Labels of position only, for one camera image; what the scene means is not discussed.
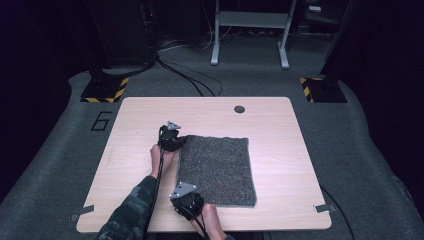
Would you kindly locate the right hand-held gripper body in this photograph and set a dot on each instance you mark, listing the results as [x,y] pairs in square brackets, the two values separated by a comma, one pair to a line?
[186,201]

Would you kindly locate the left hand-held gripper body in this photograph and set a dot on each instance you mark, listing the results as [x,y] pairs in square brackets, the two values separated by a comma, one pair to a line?
[168,138]

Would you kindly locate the grey speckled cloth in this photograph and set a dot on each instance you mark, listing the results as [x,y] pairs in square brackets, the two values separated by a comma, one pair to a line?
[216,170]

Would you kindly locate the person's left hand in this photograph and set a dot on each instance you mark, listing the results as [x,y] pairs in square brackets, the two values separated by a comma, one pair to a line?
[158,158]

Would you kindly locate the person's right hand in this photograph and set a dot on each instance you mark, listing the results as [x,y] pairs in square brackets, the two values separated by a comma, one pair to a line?
[210,221]

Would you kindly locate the dark round table grommet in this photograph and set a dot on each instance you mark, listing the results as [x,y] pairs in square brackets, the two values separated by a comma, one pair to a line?
[239,109]

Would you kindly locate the black striped stand base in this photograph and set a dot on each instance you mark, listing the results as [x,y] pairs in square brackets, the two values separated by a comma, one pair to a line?
[103,90]
[326,90]

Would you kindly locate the grey tape strip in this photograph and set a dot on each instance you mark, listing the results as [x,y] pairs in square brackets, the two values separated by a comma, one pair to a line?
[82,211]
[325,208]

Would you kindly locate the black computer cabinet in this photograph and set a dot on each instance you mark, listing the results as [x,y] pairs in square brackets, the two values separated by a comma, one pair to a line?
[123,30]

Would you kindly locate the white metal stand frame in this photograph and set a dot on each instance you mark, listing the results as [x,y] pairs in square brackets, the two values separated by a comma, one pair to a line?
[250,19]

